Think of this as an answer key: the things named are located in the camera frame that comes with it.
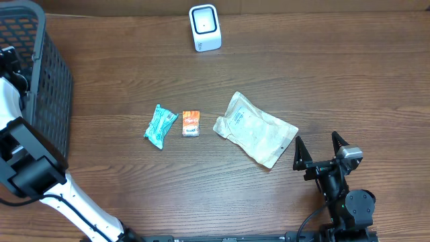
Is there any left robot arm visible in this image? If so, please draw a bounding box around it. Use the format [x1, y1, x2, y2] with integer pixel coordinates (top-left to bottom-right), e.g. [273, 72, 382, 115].
[1, 46, 142, 241]

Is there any orange snack packet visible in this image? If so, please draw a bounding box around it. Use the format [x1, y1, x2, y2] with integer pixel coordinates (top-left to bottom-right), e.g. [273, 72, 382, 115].
[182, 110, 200, 137]

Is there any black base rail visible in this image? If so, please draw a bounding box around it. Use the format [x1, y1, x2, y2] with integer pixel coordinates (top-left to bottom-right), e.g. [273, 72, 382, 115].
[141, 230, 379, 242]

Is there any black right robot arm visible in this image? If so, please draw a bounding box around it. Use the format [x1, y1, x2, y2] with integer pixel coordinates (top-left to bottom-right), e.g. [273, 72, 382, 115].
[286, 131, 378, 242]

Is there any white barcode scanner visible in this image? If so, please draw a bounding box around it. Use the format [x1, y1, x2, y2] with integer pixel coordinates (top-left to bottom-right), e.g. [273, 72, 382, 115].
[189, 4, 222, 52]

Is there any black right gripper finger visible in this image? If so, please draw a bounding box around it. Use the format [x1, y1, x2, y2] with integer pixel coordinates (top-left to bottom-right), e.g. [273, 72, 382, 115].
[293, 136, 313, 171]
[332, 131, 349, 158]

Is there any teal snack packet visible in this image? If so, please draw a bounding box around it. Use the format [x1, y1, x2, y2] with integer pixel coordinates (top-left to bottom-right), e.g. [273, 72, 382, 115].
[144, 104, 179, 150]

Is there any grey plastic mesh basket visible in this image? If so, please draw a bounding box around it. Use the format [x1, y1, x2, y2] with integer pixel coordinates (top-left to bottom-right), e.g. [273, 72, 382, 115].
[1, 1, 73, 157]

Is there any white pouch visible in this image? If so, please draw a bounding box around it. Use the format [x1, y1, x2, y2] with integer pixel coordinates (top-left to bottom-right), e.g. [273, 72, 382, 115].
[213, 91, 298, 169]

